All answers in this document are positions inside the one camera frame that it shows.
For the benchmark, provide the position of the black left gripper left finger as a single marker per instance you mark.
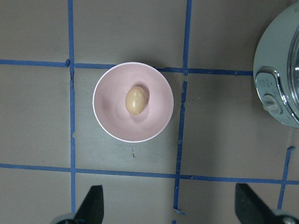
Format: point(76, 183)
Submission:
point(91, 210)

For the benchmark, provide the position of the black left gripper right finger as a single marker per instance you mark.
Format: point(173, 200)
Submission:
point(249, 208)

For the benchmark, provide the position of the beige egg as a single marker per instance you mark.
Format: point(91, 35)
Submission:
point(136, 100)

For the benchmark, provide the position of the glass pot lid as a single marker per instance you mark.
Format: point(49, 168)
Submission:
point(293, 68)

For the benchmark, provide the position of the pale green cooking pot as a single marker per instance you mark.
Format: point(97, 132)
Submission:
point(270, 67)

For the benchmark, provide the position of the pink plastic bowl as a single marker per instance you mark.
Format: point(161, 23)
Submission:
point(109, 102)

